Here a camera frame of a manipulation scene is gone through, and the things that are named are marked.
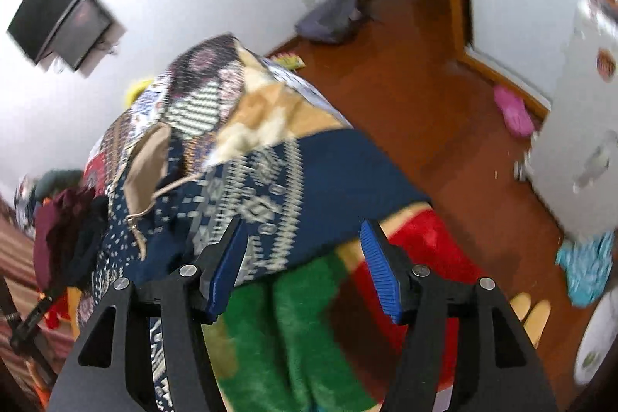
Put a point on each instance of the tan cloth bag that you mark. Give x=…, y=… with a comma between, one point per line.
x=147, y=166

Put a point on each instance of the white cabinet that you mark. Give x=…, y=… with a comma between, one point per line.
x=574, y=141

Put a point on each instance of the grey backpack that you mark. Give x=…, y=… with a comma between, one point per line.
x=333, y=17

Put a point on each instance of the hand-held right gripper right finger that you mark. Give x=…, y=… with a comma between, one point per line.
x=381, y=273

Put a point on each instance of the dark teal folded garment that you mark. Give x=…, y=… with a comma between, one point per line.
x=60, y=180

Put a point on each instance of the pink slipper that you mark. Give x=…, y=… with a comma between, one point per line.
x=512, y=110

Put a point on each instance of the yellow slipper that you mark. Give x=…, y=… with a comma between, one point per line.
x=519, y=309
x=539, y=324

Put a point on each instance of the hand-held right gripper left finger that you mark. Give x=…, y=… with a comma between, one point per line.
x=226, y=269

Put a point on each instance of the navy patterned garment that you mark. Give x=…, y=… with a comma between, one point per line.
x=338, y=180

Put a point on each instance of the patchwork patterned bedsheet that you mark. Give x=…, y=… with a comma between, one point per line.
x=203, y=103

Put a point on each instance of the black wall television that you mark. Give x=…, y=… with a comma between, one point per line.
x=58, y=11

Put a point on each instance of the yellow green packet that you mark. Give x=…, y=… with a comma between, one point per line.
x=289, y=61

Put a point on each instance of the turquoise cloth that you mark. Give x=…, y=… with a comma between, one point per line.
x=586, y=269

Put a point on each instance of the maroon folded garment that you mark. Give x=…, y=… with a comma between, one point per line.
x=53, y=228

